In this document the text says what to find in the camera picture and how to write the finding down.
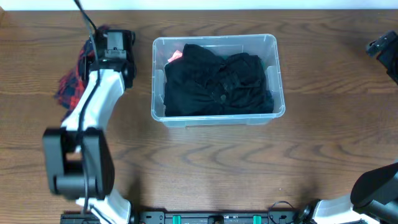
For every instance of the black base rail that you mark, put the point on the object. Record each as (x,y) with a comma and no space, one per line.
(262,217)

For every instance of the red navy plaid shirt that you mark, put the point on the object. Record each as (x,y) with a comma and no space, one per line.
(72,85)

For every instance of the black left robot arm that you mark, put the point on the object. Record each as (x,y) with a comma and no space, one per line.
(77,158)

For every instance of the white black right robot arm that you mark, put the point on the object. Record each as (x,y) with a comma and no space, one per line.
(373,198)

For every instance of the clear plastic storage bin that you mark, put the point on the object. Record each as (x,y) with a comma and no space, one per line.
(262,45)

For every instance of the salmon pink garment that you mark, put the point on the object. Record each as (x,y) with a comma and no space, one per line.
(177,54)

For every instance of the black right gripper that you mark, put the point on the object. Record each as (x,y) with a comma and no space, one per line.
(389,59)

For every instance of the black garment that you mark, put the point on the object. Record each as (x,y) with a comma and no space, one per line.
(201,83)

